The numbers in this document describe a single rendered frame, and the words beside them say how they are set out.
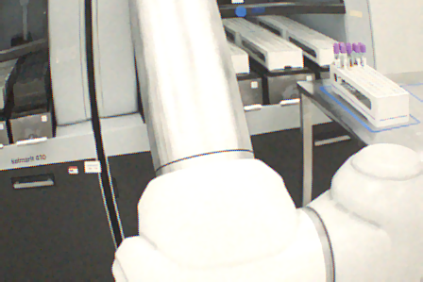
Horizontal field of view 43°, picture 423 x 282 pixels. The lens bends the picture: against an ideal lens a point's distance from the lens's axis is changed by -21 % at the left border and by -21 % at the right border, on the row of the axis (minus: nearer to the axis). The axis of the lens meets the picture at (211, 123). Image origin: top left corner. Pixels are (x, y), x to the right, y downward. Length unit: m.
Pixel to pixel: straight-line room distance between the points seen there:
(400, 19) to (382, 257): 2.65
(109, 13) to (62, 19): 0.14
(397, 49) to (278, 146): 1.66
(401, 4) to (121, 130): 2.02
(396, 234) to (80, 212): 1.18
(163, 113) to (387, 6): 2.59
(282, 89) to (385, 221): 1.07
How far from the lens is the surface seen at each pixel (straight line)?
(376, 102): 1.20
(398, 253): 0.64
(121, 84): 1.65
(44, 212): 1.68
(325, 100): 1.38
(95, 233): 1.70
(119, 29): 1.62
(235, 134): 0.64
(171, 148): 0.63
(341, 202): 0.64
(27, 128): 1.59
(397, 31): 3.21
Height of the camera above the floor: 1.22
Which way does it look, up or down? 18 degrees down
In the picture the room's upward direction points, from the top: 5 degrees counter-clockwise
